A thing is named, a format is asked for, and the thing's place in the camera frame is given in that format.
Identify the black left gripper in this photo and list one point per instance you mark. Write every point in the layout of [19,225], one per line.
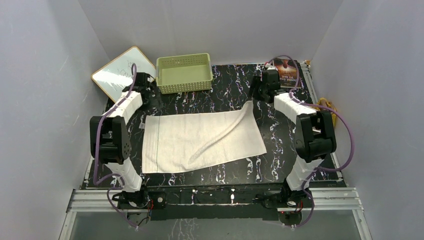
[150,94]

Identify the white terry towel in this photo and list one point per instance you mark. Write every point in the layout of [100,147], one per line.
[182,143]

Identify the orange brown towel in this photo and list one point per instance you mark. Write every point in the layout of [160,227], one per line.
[325,104]

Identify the wood framed whiteboard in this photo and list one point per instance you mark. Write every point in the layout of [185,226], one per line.
[117,74]

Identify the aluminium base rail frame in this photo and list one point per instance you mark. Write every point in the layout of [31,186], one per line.
[219,202]

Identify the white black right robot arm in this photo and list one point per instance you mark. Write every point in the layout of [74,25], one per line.
[314,137]

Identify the dark paperback book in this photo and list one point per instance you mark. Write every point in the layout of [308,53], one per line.
[288,72]

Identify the green perforated plastic basket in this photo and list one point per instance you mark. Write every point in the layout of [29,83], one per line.
[184,73]

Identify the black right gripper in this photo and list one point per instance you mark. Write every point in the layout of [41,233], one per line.
[256,82]

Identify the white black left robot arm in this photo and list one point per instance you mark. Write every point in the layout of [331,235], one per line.
[110,144]

